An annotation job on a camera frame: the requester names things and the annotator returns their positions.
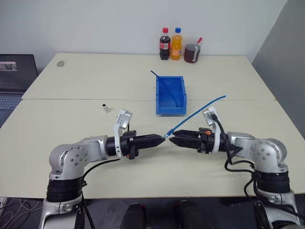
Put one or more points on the cola bottle red cap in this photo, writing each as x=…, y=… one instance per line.
x=164, y=46

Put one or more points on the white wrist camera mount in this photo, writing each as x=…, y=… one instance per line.
x=209, y=116
x=122, y=119

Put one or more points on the clear jar dark liquid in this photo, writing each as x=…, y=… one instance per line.
x=190, y=53

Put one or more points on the orange soda bottle blue cap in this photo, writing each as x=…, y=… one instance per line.
x=176, y=46

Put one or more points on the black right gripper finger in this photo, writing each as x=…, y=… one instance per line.
x=187, y=142
x=188, y=133

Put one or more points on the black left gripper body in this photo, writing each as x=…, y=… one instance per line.
x=130, y=143

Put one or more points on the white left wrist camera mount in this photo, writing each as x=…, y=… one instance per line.
x=122, y=119

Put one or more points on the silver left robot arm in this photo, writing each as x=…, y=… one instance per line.
x=71, y=155

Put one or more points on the blue plastic bin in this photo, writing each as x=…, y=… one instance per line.
x=170, y=111

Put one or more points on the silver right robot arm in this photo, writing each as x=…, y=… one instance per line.
x=267, y=150

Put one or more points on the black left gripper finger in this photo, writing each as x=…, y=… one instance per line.
x=150, y=143
x=149, y=137

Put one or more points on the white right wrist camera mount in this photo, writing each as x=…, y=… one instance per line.
x=209, y=116

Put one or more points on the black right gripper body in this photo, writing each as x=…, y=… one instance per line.
x=205, y=143

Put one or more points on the dark laptop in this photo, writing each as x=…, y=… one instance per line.
x=14, y=78

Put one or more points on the dark rounded shape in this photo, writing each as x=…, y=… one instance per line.
x=133, y=215

